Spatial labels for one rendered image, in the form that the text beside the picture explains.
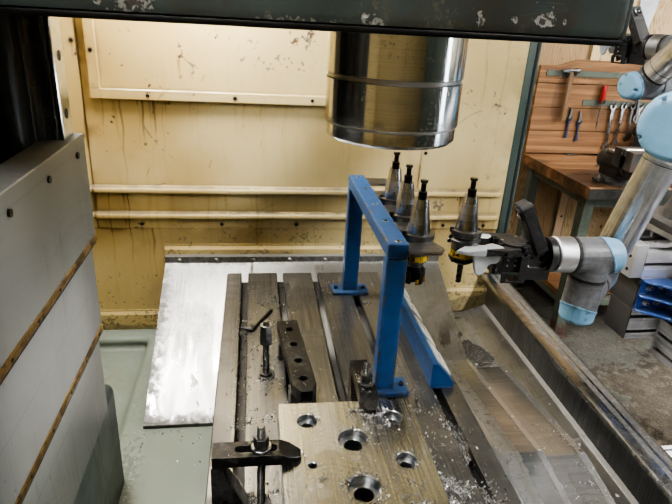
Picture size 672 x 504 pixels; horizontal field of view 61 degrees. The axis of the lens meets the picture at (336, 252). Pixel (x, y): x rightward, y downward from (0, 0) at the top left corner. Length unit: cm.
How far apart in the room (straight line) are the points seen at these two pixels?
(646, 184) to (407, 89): 80
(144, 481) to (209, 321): 50
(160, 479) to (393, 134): 102
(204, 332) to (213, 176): 46
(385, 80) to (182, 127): 117
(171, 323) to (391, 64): 124
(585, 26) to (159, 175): 136
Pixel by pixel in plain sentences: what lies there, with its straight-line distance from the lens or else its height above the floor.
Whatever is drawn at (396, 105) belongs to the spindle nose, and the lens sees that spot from 62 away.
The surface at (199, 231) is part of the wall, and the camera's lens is 182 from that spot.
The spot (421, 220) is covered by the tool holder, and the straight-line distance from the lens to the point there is 108.
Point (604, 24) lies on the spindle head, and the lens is 65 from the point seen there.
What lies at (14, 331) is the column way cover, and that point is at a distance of 72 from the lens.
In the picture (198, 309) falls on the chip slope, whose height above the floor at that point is 78.
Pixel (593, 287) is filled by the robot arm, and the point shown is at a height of 111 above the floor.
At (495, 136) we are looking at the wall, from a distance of 187.
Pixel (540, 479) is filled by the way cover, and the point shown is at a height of 75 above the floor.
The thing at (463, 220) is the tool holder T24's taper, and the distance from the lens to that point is 112.
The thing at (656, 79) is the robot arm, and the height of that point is 149.
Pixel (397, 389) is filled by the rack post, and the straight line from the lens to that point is 119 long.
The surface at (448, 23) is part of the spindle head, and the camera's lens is 58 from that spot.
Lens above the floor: 161
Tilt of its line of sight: 23 degrees down
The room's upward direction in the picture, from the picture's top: 3 degrees clockwise
